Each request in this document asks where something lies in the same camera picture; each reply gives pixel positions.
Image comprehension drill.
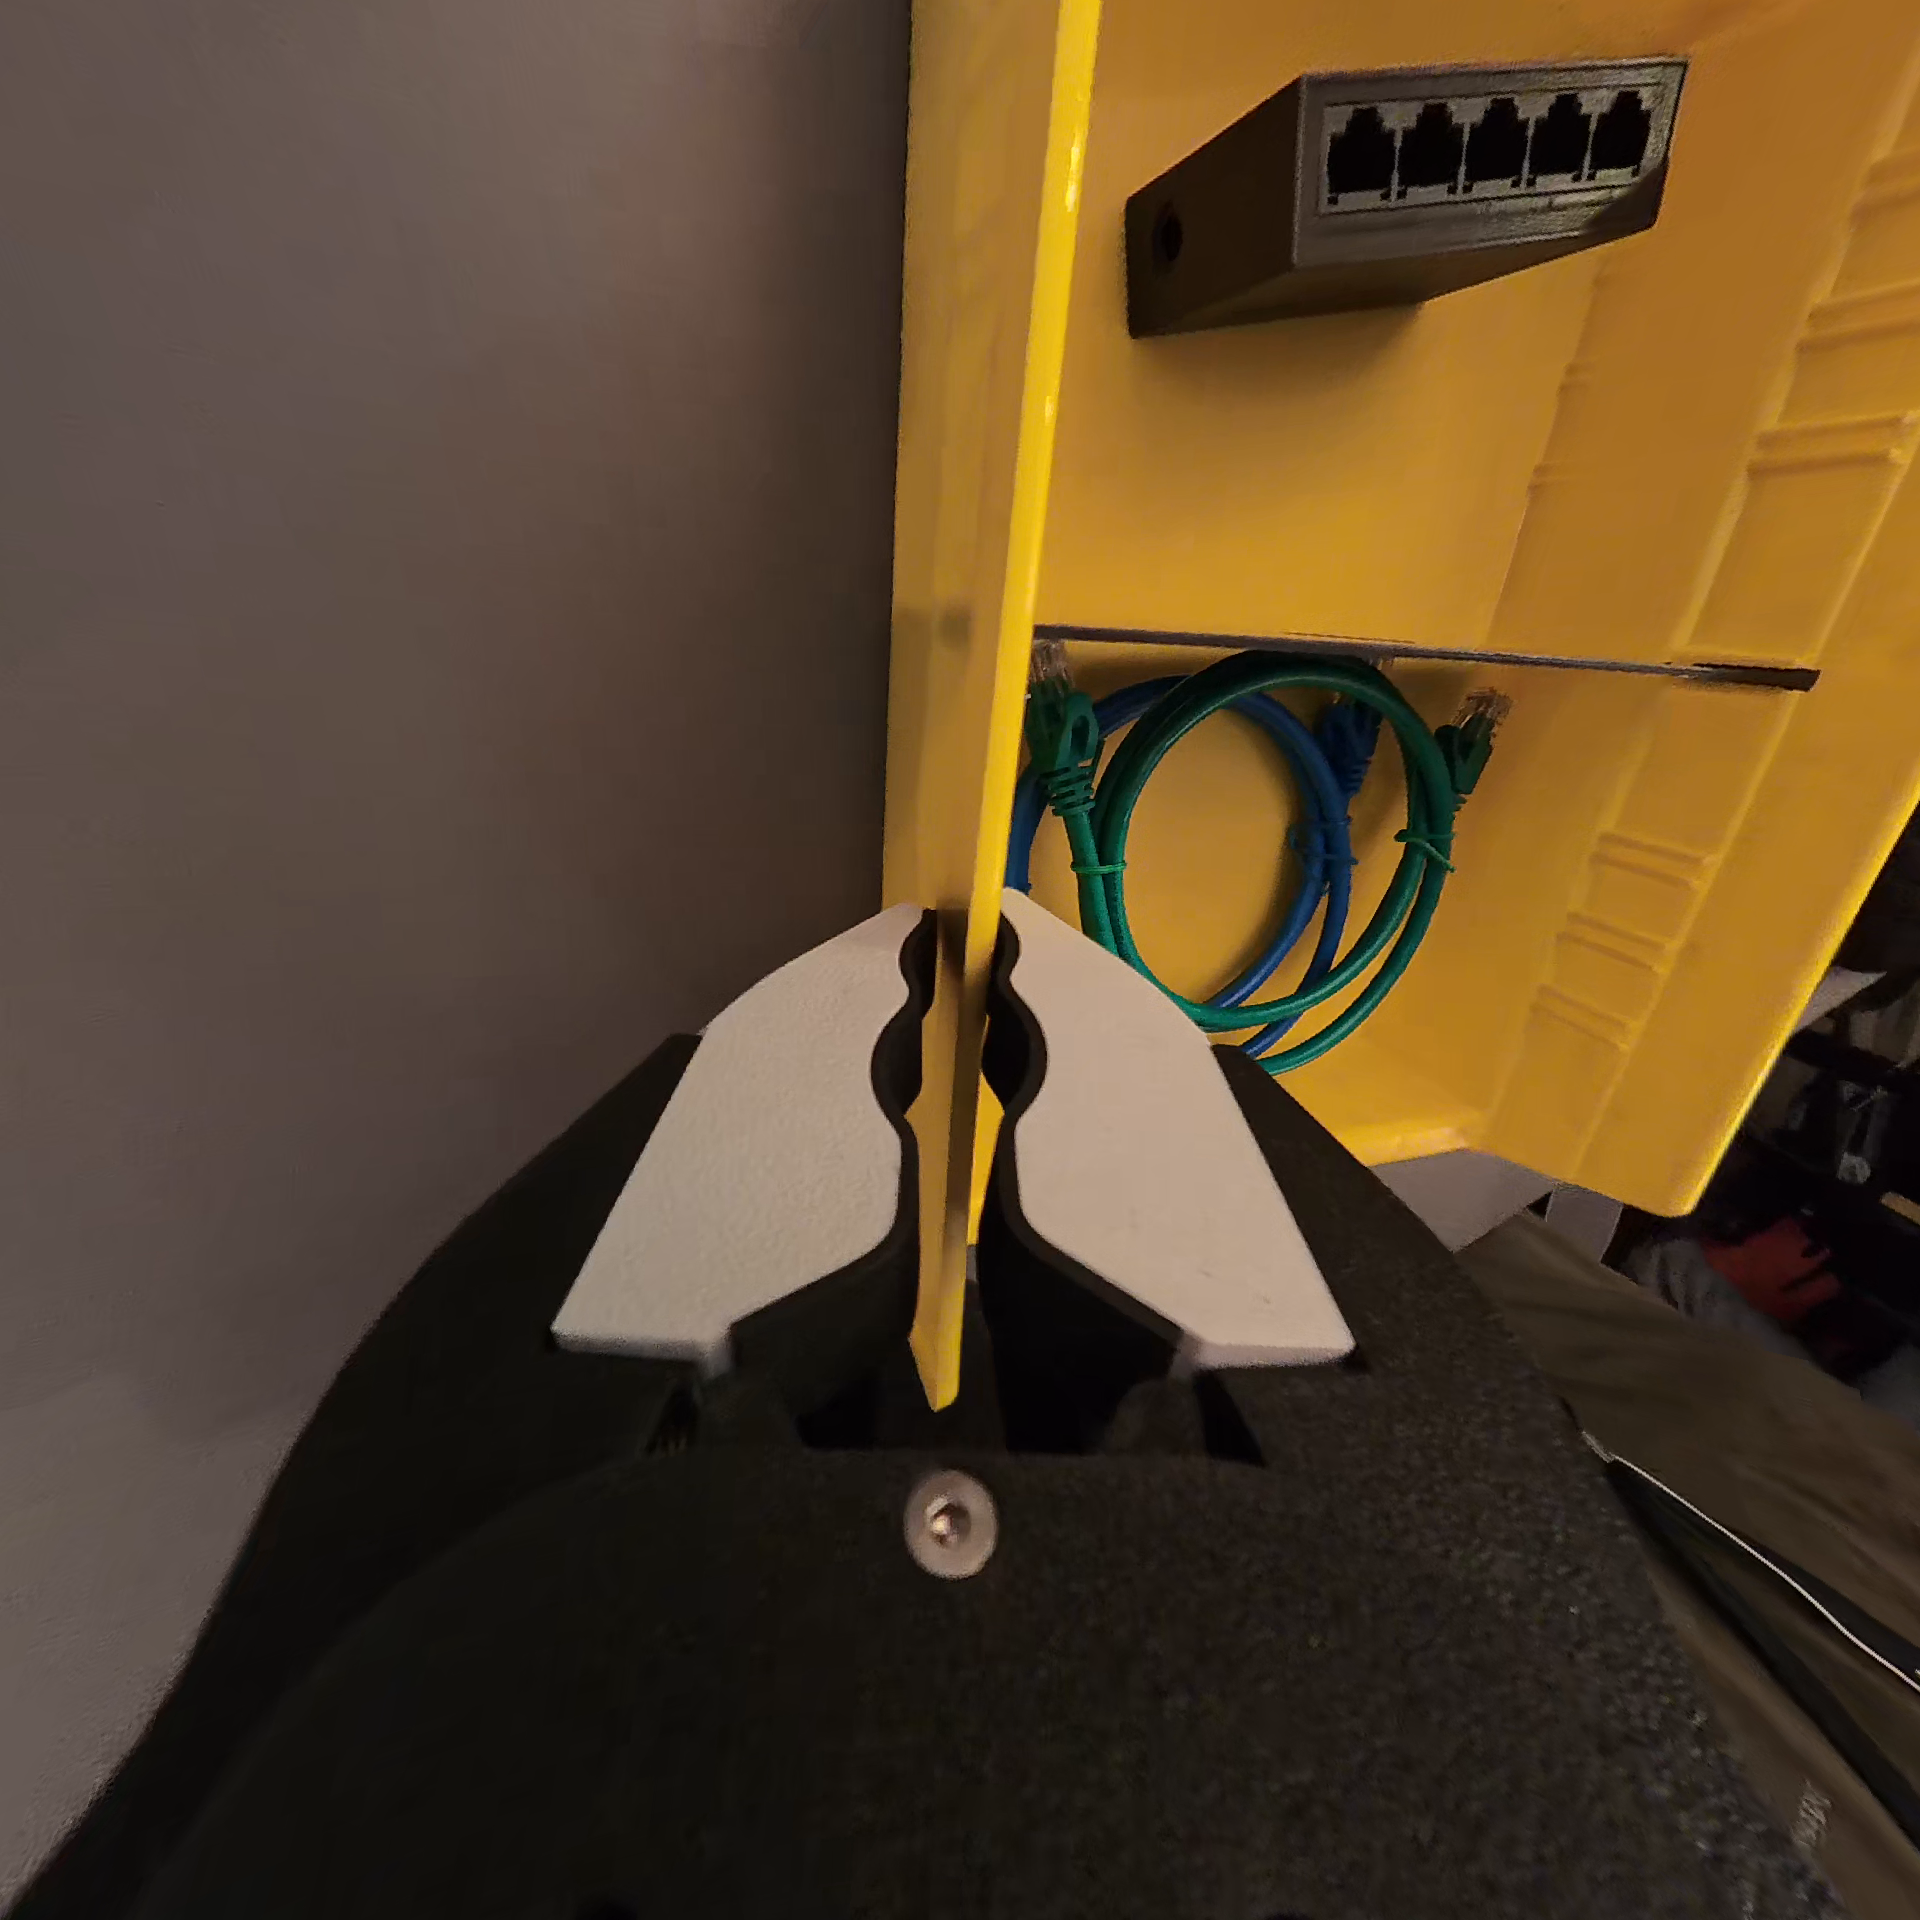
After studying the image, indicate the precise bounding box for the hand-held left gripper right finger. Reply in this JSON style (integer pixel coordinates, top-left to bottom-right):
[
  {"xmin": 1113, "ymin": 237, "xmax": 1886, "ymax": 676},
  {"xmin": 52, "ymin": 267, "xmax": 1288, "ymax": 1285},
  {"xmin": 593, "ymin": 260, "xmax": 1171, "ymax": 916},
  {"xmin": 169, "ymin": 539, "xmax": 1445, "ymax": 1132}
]
[{"xmin": 982, "ymin": 889, "xmax": 1355, "ymax": 1393}]

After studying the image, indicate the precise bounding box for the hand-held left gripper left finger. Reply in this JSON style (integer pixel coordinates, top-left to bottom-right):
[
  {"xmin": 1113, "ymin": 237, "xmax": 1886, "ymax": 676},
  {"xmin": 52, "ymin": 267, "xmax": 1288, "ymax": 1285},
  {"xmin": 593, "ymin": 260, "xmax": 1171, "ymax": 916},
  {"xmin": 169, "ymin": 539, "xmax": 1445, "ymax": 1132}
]
[{"xmin": 552, "ymin": 904, "xmax": 939, "ymax": 1424}]

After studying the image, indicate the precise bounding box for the yellow plastic bin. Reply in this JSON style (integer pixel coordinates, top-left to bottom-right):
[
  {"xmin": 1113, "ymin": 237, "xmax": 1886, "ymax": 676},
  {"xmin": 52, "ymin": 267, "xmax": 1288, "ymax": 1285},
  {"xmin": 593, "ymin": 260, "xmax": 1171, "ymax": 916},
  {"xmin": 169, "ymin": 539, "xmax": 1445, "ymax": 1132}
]
[{"xmin": 883, "ymin": 0, "xmax": 1920, "ymax": 1410}]

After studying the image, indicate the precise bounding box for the black bin divider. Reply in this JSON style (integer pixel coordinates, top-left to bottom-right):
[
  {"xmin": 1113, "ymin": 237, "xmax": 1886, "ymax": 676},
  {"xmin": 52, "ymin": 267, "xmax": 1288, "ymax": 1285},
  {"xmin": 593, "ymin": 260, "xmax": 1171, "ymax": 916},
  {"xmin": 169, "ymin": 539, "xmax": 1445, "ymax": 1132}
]
[{"xmin": 1035, "ymin": 623, "xmax": 1819, "ymax": 695}]

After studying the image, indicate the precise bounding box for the green ethernet cable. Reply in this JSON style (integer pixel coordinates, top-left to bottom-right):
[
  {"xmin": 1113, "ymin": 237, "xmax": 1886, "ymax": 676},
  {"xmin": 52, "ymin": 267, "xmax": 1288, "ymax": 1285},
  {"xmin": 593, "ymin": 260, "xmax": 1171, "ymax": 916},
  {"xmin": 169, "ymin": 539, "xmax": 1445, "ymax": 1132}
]
[{"xmin": 1025, "ymin": 637, "xmax": 1517, "ymax": 1035}]

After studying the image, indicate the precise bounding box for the blue ethernet cable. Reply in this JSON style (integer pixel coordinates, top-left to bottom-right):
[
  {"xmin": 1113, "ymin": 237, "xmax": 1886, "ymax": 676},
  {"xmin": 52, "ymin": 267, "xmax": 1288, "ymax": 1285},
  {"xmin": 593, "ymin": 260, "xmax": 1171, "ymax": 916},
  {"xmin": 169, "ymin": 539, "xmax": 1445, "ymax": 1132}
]
[{"xmin": 1010, "ymin": 676, "xmax": 1387, "ymax": 1082}]

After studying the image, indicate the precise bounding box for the black network switch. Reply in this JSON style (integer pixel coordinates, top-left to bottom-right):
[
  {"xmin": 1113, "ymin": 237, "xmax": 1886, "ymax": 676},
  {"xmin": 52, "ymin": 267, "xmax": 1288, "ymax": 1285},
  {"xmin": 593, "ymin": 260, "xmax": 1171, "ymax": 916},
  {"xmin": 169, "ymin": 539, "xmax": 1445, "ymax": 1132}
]
[{"xmin": 1126, "ymin": 54, "xmax": 1688, "ymax": 338}]

